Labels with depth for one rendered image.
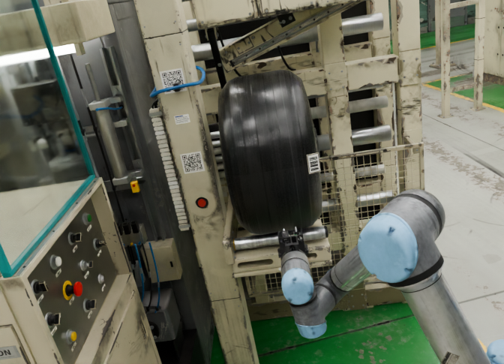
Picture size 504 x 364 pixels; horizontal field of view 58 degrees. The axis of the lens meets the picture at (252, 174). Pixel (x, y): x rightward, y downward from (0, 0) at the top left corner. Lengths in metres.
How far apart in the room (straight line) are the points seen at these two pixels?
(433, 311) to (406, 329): 1.66
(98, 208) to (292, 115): 0.71
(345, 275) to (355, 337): 1.38
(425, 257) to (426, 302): 0.09
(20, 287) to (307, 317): 0.66
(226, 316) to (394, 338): 0.97
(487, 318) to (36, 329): 2.16
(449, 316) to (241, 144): 0.76
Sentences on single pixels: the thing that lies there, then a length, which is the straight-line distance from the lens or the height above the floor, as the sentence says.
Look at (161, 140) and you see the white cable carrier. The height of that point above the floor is 1.31.
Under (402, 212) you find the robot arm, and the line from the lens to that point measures 0.90.
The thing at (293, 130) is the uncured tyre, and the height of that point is 1.33.
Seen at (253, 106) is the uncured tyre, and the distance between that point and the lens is 1.43.
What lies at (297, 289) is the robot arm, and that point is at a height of 1.07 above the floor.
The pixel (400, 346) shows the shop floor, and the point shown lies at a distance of 2.51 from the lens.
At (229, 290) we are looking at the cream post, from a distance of 1.86.
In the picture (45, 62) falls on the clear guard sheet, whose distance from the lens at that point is 1.43.
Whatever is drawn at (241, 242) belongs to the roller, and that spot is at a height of 0.92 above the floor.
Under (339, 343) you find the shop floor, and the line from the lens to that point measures 2.53.
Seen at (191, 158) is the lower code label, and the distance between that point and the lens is 1.60.
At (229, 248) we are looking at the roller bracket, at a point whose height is 0.92.
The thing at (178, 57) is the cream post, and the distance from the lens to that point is 1.52.
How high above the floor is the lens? 1.75
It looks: 22 degrees down
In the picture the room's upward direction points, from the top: 10 degrees counter-clockwise
